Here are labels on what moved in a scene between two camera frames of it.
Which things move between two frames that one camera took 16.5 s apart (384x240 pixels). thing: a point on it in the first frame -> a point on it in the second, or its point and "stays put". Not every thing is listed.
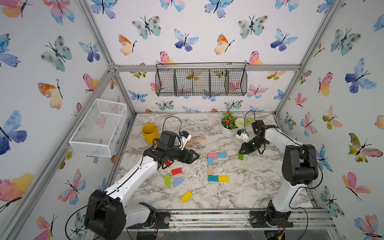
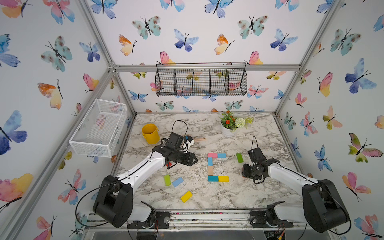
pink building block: [212, 155] stays put
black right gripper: [247, 150] -> [244, 173]
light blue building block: [210, 161] stays put
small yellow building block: [223, 179] stays put
